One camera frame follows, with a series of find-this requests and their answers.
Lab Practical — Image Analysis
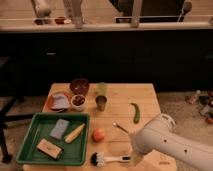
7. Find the white dish brush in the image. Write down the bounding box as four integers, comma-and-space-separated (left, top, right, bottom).
90, 152, 131, 167

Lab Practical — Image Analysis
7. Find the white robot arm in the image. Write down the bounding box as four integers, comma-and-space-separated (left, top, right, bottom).
129, 114, 213, 171

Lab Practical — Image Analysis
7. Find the purple bowl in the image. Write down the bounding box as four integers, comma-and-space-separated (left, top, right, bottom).
70, 78, 89, 95

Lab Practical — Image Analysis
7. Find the white bowl with food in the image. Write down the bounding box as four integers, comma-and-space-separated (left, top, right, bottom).
71, 95, 86, 111

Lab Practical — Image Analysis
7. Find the green plastic cup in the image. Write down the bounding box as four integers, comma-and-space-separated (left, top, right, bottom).
96, 82, 107, 96

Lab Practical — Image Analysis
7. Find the silver fork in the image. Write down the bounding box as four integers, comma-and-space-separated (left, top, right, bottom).
113, 122, 129, 134

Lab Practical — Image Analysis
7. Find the green chili pepper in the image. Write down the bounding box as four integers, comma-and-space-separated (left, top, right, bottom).
130, 103, 140, 124

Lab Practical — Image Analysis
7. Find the red tomato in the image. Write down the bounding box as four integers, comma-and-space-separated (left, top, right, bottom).
92, 128, 105, 142

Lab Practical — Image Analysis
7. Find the grey cloth on plate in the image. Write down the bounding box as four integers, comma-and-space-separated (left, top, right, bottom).
52, 93, 70, 109

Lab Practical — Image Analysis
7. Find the orange plate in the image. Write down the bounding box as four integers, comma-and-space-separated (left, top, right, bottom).
46, 92, 70, 112

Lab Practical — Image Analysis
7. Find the blue sponge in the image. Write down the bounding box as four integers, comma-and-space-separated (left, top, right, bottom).
50, 119, 69, 140

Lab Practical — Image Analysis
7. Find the yellow corn cob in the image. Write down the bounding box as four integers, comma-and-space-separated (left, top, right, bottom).
64, 124, 85, 143

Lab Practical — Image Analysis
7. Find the green plastic tray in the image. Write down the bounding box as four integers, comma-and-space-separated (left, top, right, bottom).
16, 113, 90, 166

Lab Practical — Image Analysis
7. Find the wooden block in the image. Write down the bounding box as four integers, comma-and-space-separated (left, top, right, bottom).
37, 139, 63, 160

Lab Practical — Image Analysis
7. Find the black chair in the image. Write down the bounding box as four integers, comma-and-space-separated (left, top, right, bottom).
0, 57, 33, 163

